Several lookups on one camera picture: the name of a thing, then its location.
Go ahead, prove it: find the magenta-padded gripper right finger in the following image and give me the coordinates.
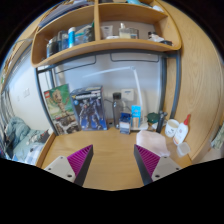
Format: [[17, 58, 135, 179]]
[[133, 144, 183, 186]]

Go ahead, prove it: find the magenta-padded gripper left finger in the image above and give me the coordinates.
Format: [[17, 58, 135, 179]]
[[43, 144, 95, 187]]

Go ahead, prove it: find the pink towel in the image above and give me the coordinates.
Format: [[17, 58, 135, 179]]
[[135, 129, 171, 158]]

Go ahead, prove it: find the white mug with black print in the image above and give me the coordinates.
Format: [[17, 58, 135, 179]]
[[164, 118, 180, 138]]

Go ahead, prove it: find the white bottle with red nozzle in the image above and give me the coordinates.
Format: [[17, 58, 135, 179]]
[[172, 113, 192, 146]]

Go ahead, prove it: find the grey-green bedding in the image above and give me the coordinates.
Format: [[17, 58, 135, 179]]
[[0, 114, 51, 166]]

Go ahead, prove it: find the dark green round container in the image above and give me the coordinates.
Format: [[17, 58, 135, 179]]
[[146, 112, 161, 125]]

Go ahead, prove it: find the small dark blue box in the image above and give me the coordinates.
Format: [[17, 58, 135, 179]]
[[118, 112, 133, 135]]

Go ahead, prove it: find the slim light blue box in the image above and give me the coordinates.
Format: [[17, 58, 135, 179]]
[[130, 105, 142, 129]]

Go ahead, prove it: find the green tree-figure toy box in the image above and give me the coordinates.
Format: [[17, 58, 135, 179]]
[[43, 83, 81, 136]]

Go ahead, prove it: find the blue robot model kit box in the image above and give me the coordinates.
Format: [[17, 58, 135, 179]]
[[69, 85, 109, 132]]

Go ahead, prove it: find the dark transparent water bottle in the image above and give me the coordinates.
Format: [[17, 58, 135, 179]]
[[111, 92, 124, 129]]

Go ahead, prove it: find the white desk lamp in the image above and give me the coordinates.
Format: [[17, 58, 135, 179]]
[[81, 65, 149, 131]]

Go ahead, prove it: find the wooden shelf unit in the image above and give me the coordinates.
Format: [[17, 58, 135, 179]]
[[30, 0, 183, 69]]

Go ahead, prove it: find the white wall outlet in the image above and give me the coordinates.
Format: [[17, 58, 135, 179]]
[[120, 88, 135, 102]]

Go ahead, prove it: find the dark grey metal desk frame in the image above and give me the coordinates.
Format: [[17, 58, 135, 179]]
[[34, 49, 183, 136]]

